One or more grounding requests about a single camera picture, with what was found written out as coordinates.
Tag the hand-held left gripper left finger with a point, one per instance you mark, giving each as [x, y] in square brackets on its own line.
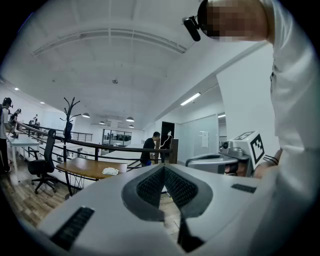
[107, 205]

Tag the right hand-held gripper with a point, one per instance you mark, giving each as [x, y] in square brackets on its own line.
[252, 140]

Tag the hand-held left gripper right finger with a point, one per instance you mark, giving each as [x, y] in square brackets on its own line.
[220, 207]

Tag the white lidded wet wipe pack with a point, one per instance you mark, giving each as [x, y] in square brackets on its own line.
[110, 171]

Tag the person's right forearm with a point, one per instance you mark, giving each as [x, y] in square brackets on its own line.
[262, 170]

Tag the person's right hand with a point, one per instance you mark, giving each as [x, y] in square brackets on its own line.
[241, 170]

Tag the white paper notice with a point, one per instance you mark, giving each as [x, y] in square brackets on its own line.
[205, 138]

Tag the brown wooden cabinet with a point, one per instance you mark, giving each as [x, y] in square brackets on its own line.
[175, 150]

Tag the brown wooden table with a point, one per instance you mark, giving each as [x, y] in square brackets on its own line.
[82, 166]

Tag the black door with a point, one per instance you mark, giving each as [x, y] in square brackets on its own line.
[165, 130]

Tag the black railing with wooden handrail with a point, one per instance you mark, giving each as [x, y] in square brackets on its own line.
[96, 153]

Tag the long fluorescent ceiling lamp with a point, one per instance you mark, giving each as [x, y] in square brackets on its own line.
[190, 99]

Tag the black wrist bands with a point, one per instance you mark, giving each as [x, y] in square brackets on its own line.
[272, 159]

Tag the black office chair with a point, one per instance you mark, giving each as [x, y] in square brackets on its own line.
[40, 166]

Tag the black hanging bag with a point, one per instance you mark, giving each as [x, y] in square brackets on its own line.
[68, 131]

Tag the black coat rack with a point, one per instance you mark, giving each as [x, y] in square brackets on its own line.
[70, 111]

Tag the white desk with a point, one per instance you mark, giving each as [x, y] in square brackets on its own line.
[22, 141]

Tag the person's light t-shirt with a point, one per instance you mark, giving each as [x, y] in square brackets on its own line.
[295, 100]

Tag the ceiling smoke detector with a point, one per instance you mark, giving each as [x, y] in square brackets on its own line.
[115, 81]

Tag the person's head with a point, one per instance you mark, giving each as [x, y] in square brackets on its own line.
[237, 22]

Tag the black head camera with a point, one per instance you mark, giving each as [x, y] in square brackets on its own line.
[193, 28]

